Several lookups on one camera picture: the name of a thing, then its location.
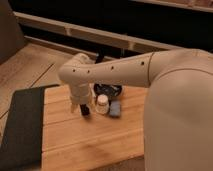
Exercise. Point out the wooden board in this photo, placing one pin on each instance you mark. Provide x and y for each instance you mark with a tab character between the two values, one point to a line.
72	142

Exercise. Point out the dark grey mat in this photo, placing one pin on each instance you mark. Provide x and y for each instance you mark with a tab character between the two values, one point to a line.
22	138

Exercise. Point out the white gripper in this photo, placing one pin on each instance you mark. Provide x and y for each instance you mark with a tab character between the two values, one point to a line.
80	94

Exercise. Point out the blue sponge block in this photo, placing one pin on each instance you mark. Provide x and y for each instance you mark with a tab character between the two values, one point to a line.
115	109

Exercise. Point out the black bowl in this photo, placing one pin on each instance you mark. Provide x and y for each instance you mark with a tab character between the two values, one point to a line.
109	90

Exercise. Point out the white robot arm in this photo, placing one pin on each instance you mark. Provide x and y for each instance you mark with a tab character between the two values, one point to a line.
178	110

